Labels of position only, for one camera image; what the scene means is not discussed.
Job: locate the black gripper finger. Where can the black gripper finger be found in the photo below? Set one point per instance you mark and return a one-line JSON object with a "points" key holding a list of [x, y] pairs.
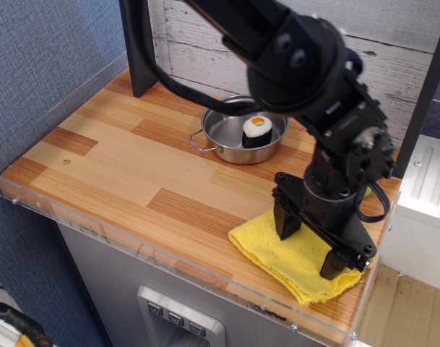
{"points": [[286, 221], [335, 262]]}

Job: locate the white toy sink unit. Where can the white toy sink unit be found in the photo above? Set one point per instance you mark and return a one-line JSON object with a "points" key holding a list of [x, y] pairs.
{"points": [[411, 243]]}

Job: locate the yellow object at corner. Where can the yellow object at corner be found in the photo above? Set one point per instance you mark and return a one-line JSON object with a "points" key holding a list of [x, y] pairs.
{"points": [[32, 340]]}

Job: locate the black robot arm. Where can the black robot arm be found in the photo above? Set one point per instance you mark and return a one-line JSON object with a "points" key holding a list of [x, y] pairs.
{"points": [[299, 67]]}

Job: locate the yellow cloth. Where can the yellow cloth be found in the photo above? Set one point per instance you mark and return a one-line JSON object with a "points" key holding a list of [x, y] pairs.
{"points": [[294, 262]]}

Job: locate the black right post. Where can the black right post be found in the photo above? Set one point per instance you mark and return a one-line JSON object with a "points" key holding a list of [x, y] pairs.
{"points": [[422, 106]]}

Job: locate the grey spatula green handle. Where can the grey spatula green handle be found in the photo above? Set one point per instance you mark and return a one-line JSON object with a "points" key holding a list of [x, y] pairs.
{"points": [[367, 192]]}

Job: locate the toy sushi roll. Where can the toy sushi roll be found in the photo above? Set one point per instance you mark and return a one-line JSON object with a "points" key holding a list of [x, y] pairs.
{"points": [[257, 132]]}

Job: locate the stainless steel pot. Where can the stainless steel pot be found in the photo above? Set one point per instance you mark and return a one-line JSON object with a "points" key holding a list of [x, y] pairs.
{"points": [[222, 135]]}

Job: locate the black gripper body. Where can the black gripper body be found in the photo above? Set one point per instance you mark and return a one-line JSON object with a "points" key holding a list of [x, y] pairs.
{"points": [[331, 217]]}

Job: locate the silver cabinet with dispenser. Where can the silver cabinet with dispenser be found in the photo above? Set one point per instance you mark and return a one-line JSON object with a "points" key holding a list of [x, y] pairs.
{"points": [[141, 304]]}

